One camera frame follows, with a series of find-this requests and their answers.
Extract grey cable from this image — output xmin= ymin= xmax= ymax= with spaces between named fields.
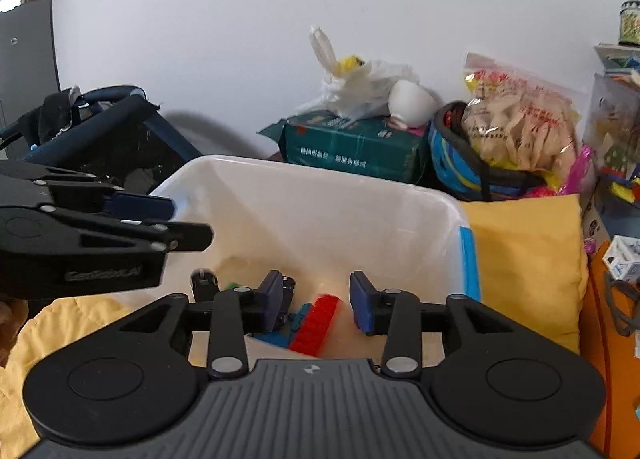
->
xmin=605 ymin=271 xmax=640 ymax=337

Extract pink plastic wrapper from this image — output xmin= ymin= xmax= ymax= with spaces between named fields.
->
xmin=547 ymin=146 xmax=593 ymax=197

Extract white plastic bag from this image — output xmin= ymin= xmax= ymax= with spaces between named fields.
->
xmin=295 ymin=25 xmax=420 ymax=120

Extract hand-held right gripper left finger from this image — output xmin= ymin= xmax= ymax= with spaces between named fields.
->
xmin=118 ymin=270 xmax=297 ymax=380

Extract green tissue package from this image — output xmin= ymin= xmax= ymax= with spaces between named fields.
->
xmin=257 ymin=110 xmax=431 ymax=185

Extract blue striped helmet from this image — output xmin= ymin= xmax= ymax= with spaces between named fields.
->
xmin=429 ymin=100 xmax=548 ymax=202

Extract yellow quilt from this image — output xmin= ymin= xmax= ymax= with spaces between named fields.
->
xmin=0 ymin=194 xmax=591 ymax=459

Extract grey tub of toy blocks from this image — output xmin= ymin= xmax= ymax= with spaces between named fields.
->
xmin=595 ymin=159 xmax=640 ymax=220

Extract white plastic bin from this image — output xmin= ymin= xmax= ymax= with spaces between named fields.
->
xmin=147 ymin=154 xmax=482 ymax=365

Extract clear bag of crackers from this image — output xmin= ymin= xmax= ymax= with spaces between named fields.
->
xmin=461 ymin=52 xmax=583 ymax=175

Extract person's left hand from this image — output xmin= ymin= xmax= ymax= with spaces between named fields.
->
xmin=0 ymin=300 xmax=28 ymax=367

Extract red building brick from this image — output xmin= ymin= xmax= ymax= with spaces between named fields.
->
xmin=289 ymin=293 xmax=342 ymax=356

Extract blue flat building brick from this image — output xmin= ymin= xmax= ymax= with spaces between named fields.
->
xmin=260 ymin=301 xmax=317 ymax=348

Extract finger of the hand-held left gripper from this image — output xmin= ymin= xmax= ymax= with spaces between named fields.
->
xmin=47 ymin=209 xmax=215 ymax=256
xmin=32 ymin=165 xmax=177 ymax=220

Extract clear plastic box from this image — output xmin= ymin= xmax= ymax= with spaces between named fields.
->
xmin=585 ymin=73 xmax=640 ymax=175

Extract small white box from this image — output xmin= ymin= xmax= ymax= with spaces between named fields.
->
xmin=602 ymin=235 xmax=640 ymax=282

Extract stack of books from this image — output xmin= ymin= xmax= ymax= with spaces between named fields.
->
xmin=594 ymin=43 xmax=640 ymax=87

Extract orange box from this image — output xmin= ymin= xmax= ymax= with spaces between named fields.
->
xmin=580 ymin=239 xmax=640 ymax=459

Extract round printed tin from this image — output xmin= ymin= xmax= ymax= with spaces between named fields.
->
xmin=619 ymin=0 xmax=640 ymax=47

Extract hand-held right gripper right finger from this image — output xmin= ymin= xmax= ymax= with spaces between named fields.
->
xmin=349 ymin=270 xmax=521 ymax=376

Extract grey board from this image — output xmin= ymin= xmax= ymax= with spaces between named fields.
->
xmin=0 ymin=0 xmax=62 ymax=160

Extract dark blue fabric bin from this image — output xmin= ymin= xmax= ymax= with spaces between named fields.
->
xmin=0 ymin=85 xmax=203 ymax=190

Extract white round shell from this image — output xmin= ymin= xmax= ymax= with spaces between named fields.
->
xmin=389 ymin=80 xmax=437 ymax=126

